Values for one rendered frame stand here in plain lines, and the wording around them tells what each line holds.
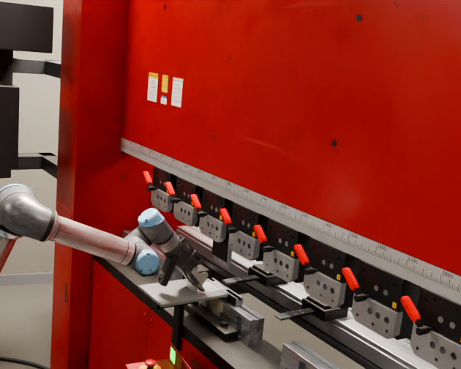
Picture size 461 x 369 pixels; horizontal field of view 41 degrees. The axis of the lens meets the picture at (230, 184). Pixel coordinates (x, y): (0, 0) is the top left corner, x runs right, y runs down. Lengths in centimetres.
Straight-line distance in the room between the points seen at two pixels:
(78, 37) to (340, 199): 153
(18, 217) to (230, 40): 89
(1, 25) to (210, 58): 100
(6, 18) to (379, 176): 181
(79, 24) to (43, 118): 190
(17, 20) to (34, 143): 191
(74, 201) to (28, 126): 181
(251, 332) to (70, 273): 114
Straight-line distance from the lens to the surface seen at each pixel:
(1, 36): 286
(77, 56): 284
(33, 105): 463
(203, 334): 222
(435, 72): 150
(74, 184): 289
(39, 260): 490
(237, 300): 221
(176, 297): 217
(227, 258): 224
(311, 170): 179
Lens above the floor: 184
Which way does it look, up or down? 12 degrees down
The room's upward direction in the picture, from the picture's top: 5 degrees clockwise
